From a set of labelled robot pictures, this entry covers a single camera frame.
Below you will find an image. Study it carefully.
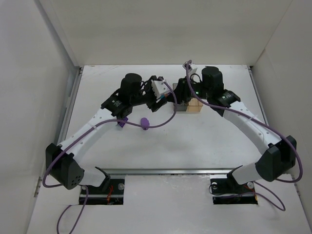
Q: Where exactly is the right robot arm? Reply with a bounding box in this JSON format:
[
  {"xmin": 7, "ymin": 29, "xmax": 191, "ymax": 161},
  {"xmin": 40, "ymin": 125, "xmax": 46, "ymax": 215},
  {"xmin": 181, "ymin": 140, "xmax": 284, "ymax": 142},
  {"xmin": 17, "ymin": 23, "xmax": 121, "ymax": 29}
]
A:
[{"xmin": 175, "ymin": 61, "xmax": 302, "ymax": 186}]

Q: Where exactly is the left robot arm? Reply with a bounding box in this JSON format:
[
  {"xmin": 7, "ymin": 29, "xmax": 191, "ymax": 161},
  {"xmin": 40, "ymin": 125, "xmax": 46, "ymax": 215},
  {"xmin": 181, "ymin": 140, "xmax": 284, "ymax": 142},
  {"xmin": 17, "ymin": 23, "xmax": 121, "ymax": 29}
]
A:
[{"xmin": 45, "ymin": 73, "xmax": 171, "ymax": 190}]

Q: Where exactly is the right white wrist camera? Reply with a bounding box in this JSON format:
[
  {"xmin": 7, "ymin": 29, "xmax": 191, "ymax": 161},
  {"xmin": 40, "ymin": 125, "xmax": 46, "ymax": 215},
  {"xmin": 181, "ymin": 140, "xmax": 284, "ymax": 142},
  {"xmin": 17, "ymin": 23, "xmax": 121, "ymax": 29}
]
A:
[{"xmin": 182, "ymin": 60, "xmax": 197, "ymax": 77}]

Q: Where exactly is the orange transparent container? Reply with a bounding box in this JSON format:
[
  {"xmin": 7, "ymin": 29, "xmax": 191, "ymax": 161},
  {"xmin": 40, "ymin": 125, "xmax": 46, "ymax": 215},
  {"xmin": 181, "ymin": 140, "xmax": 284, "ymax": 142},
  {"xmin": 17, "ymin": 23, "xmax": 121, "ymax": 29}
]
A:
[{"xmin": 186, "ymin": 98, "xmax": 203, "ymax": 113}]

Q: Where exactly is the grey transparent container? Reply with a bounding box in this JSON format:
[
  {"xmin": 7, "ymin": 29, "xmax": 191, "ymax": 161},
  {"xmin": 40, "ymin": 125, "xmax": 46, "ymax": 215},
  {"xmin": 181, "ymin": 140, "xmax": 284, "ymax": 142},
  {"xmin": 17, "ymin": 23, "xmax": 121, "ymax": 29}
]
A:
[{"xmin": 172, "ymin": 82, "xmax": 189, "ymax": 113}]

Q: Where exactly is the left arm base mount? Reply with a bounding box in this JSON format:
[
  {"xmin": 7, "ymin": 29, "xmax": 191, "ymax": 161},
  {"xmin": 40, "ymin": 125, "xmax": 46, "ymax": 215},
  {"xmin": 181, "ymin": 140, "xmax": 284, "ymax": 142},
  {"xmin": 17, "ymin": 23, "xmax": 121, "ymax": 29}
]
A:
[{"xmin": 86, "ymin": 175, "xmax": 125, "ymax": 205}]

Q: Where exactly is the aluminium rail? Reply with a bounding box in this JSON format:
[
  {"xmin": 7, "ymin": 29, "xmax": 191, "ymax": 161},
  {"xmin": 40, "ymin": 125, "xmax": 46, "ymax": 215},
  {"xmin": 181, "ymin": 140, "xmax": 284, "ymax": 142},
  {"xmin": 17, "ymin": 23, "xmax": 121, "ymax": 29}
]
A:
[{"xmin": 104, "ymin": 168, "xmax": 232, "ymax": 176}]

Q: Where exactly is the purple cable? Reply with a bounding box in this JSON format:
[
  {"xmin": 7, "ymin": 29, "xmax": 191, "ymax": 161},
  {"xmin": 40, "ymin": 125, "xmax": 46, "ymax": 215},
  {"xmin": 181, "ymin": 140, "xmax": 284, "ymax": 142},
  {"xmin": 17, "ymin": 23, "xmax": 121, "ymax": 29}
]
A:
[
  {"xmin": 42, "ymin": 81, "xmax": 178, "ymax": 234},
  {"xmin": 185, "ymin": 60, "xmax": 304, "ymax": 212}
]

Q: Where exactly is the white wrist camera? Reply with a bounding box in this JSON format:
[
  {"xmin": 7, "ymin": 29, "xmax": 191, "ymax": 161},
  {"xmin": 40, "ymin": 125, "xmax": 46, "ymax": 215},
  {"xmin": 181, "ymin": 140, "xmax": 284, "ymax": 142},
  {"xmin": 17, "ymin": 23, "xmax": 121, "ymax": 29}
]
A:
[
  {"xmin": 151, "ymin": 77, "xmax": 171, "ymax": 99},
  {"xmin": 182, "ymin": 60, "xmax": 197, "ymax": 77}
]

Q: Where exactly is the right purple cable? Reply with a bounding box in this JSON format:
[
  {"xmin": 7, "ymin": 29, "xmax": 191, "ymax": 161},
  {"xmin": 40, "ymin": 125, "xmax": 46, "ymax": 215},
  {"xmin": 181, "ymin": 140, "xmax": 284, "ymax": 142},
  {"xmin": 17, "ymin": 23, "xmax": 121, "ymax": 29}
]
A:
[{"xmin": 185, "ymin": 60, "xmax": 304, "ymax": 212}]

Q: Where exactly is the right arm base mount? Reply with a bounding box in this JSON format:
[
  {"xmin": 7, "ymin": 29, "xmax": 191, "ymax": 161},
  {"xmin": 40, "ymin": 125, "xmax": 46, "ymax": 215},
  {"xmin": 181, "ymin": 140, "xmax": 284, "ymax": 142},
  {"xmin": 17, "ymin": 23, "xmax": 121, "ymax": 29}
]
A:
[{"xmin": 209, "ymin": 178, "xmax": 258, "ymax": 205}]

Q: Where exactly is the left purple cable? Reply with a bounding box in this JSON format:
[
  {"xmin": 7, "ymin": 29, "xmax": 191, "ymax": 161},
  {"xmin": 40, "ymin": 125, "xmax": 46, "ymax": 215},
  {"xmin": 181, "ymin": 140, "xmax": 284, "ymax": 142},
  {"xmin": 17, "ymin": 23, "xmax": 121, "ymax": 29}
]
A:
[{"xmin": 42, "ymin": 81, "xmax": 178, "ymax": 234}]

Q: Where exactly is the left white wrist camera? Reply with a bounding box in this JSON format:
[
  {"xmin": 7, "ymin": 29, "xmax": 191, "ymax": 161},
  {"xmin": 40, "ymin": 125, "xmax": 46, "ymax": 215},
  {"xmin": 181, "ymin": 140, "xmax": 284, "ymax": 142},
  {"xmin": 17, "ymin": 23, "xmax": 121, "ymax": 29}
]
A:
[{"xmin": 151, "ymin": 77, "xmax": 171, "ymax": 99}]

